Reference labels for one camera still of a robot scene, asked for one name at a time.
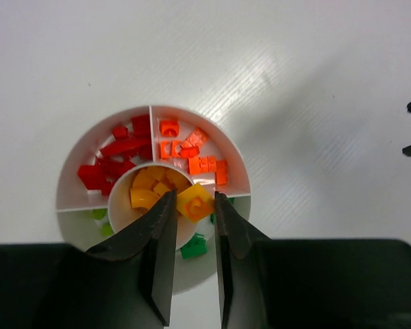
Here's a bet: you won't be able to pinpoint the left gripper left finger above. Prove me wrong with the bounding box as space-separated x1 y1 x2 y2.
0 191 177 328

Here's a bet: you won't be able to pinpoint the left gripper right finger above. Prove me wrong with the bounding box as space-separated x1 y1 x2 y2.
214 193 411 328

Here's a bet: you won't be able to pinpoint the dark green legos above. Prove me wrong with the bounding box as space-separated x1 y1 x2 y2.
176 213 215 260

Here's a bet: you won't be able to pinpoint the yellow legos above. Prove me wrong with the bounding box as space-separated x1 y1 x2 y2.
129 166 192 210

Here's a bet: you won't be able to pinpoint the red legos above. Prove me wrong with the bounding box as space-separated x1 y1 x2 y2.
77 114 153 196

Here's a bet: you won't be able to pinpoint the orange legos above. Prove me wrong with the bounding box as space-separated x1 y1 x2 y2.
155 118 229 186

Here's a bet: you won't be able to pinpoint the yellow orange lego group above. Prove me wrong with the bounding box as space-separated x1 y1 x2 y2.
176 183 214 223

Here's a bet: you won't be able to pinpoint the white round divided container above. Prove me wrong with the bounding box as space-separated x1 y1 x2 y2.
55 105 253 295

